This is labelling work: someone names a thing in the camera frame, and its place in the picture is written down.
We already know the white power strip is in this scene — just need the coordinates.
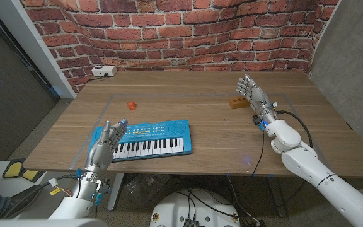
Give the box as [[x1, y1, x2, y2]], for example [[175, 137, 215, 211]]
[[91, 65, 118, 78]]

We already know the black power strip cable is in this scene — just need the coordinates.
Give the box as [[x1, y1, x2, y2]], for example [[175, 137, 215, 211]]
[[88, 73, 109, 82]]

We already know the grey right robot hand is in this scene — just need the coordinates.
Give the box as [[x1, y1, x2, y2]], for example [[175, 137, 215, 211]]
[[236, 74, 272, 112]]

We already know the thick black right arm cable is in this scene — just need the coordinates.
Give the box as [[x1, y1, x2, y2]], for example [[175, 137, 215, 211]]
[[275, 110, 314, 149]]

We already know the grey table leg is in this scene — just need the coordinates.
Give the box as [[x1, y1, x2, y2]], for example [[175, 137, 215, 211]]
[[266, 176, 288, 218]]

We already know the black shoe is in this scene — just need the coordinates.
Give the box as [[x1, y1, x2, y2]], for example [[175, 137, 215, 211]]
[[1, 184, 43, 218]]

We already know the printed red brick backdrop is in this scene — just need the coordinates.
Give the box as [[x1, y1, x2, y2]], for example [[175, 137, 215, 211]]
[[19, 0, 340, 94]]

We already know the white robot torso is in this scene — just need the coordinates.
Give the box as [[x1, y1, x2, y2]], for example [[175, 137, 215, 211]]
[[0, 218, 108, 227]]

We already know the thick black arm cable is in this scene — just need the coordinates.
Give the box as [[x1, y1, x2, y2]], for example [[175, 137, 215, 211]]
[[275, 110, 314, 149], [0, 174, 81, 220]]

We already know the yellow black foot pedal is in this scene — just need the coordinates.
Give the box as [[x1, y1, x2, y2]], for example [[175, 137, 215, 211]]
[[2, 159, 45, 183]]

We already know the orange block with holes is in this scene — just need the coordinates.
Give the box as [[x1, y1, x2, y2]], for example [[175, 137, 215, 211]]
[[228, 96, 251, 110]]

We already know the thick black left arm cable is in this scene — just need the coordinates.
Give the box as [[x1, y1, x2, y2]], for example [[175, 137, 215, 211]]
[[0, 174, 81, 220]]

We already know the white door frame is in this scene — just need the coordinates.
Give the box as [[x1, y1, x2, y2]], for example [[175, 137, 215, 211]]
[[0, 0, 77, 98]]

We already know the white floor platform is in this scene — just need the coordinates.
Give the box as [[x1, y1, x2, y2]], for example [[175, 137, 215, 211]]
[[0, 160, 74, 220]]

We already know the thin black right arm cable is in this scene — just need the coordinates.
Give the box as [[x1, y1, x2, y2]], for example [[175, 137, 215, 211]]
[[250, 129, 265, 177]]

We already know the clear plastic bag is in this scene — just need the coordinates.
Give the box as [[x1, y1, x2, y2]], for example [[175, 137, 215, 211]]
[[123, 175, 166, 206]]

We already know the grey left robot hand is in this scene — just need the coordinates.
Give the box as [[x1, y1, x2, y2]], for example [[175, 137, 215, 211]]
[[84, 119, 129, 175]]

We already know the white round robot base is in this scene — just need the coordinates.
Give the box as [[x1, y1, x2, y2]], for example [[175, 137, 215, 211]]
[[149, 188, 241, 227]]

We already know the blue toy piano keyboard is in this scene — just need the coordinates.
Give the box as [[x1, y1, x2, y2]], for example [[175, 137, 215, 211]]
[[88, 119, 193, 163]]

